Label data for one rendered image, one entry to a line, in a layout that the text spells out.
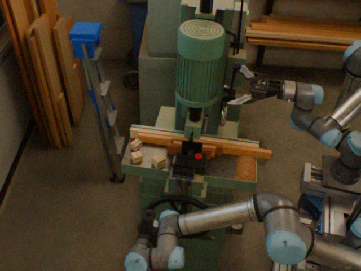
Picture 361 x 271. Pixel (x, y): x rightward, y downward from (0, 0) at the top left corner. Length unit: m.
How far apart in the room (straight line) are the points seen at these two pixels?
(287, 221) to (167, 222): 0.42
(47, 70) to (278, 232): 2.05
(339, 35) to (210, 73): 2.46
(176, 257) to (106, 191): 1.60
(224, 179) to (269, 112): 1.97
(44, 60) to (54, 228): 1.13
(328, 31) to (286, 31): 0.42
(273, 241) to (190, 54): 0.71
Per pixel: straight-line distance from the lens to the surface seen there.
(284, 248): 1.17
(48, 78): 2.82
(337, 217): 1.95
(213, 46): 1.42
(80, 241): 2.60
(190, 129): 1.68
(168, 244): 1.31
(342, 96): 1.81
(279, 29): 3.63
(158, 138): 1.80
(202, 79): 1.48
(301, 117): 1.51
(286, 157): 3.20
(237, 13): 1.73
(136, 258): 1.29
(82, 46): 2.22
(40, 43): 2.69
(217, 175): 1.71
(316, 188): 2.01
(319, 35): 3.74
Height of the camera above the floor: 2.16
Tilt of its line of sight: 43 degrees down
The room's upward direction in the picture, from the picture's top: 3 degrees clockwise
